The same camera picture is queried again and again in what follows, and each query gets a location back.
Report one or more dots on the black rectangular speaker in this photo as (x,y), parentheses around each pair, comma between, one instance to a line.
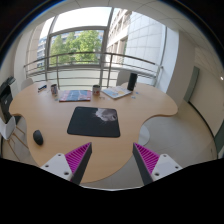
(132,81)

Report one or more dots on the black computer mouse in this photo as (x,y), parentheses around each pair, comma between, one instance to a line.
(37,136)

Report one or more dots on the dark patterned mug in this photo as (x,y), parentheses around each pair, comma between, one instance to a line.
(54,89)

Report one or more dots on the open light blue book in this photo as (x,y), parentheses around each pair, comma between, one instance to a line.
(116,92)

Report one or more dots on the white chair with wooden legs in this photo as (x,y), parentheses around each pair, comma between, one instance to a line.
(7,131)

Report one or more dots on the white patterned mug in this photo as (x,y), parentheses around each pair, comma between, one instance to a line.
(96,90)

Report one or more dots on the black printer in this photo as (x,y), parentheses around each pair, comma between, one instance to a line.
(8,90)

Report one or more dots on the colourful magazine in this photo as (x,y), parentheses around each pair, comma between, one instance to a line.
(75,96)

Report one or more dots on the metal balcony railing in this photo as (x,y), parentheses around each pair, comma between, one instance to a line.
(77,70)

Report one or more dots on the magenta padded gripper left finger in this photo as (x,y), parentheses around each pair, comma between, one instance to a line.
(70,166)

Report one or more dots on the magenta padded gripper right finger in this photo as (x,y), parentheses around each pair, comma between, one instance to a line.
(153,166)

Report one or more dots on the white chair behind table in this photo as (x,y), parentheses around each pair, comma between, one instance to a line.
(123,77)

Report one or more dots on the black mouse pad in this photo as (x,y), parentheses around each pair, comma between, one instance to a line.
(94,122)

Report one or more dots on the white chair at far left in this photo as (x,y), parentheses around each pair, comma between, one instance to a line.
(26,83)

